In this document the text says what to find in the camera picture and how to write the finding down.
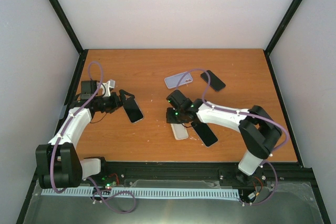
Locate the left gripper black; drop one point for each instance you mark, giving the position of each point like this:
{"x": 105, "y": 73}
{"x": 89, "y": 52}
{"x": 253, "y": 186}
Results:
{"x": 116, "y": 104}

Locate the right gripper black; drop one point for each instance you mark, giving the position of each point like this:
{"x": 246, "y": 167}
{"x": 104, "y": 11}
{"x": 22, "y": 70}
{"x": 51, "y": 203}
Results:
{"x": 169, "y": 119}

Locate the teal phone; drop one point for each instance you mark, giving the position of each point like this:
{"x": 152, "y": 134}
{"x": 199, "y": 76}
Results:
{"x": 132, "y": 110}

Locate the beige phone case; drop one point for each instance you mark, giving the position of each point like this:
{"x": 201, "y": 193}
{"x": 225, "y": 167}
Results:
{"x": 179, "y": 131}

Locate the white-edged black phone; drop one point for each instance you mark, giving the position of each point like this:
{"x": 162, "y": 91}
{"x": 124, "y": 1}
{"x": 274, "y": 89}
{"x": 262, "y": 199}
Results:
{"x": 204, "y": 133}

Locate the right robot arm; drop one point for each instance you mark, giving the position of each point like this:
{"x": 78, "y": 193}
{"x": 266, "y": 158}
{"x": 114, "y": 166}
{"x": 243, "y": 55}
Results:
{"x": 259, "y": 132}

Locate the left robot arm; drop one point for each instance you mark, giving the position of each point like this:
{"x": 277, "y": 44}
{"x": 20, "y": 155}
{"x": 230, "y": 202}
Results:
{"x": 58, "y": 164}

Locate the lavender phone case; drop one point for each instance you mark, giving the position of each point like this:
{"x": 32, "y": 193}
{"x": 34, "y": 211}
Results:
{"x": 177, "y": 80}

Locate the dark purple phone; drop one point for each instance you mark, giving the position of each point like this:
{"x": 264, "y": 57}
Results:
{"x": 215, "y": 82}

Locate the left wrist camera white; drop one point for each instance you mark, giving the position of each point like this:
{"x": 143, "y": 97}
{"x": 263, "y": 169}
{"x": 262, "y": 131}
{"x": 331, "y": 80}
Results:
{"x": 107, "y": 88}

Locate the black aluminium frame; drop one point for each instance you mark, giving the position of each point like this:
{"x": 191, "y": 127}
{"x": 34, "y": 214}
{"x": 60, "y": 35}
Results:
{"x": 156, "y": 173}

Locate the light blue cable duct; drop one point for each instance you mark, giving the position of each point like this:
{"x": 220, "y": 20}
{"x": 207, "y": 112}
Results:
{"x": 150, "y": 193}

